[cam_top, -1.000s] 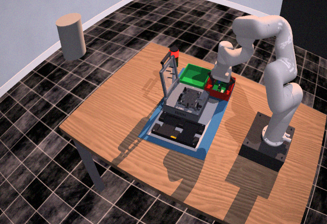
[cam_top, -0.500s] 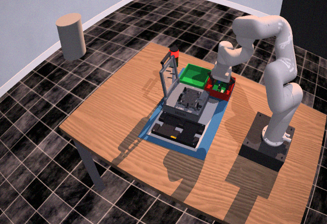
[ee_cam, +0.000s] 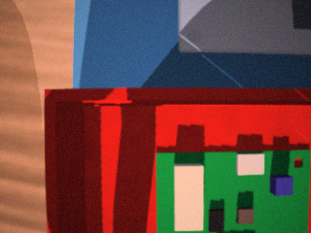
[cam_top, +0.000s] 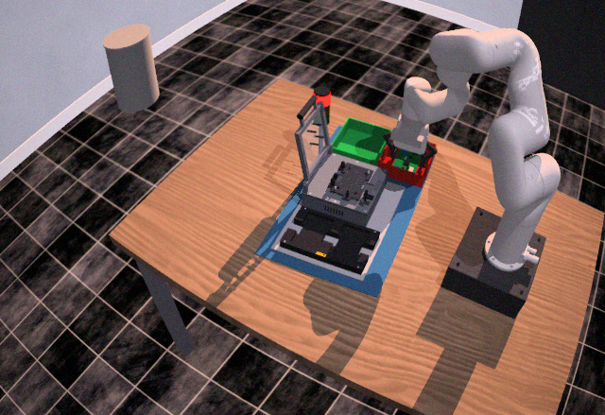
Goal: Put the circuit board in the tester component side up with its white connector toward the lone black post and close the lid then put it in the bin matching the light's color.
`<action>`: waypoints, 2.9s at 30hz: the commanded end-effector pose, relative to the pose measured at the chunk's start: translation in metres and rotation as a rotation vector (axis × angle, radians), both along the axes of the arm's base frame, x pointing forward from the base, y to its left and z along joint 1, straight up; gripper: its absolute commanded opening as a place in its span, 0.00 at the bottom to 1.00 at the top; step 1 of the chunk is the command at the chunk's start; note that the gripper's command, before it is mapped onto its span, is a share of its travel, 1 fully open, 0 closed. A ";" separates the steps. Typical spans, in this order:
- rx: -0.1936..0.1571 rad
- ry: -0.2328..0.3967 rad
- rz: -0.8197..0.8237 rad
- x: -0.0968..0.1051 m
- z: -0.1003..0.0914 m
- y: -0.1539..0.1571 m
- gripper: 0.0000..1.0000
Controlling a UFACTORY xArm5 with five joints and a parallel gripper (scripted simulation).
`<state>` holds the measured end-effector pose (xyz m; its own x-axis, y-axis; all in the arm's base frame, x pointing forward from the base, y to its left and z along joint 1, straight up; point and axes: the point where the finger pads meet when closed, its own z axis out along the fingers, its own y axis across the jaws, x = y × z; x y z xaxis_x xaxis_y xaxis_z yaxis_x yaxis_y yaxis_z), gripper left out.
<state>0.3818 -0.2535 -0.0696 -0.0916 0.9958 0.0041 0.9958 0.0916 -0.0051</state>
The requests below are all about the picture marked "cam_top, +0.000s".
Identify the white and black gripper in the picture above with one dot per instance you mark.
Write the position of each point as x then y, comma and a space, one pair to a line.
422, 151

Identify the green bin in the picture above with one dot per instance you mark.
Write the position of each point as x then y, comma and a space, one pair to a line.
360, 138

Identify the red bin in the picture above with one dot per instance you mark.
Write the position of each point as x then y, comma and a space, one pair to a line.
401, 174

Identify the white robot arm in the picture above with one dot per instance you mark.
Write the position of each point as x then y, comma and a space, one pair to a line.
518, 182

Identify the green circuit board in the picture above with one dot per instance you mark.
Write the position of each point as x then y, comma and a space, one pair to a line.
407, 160

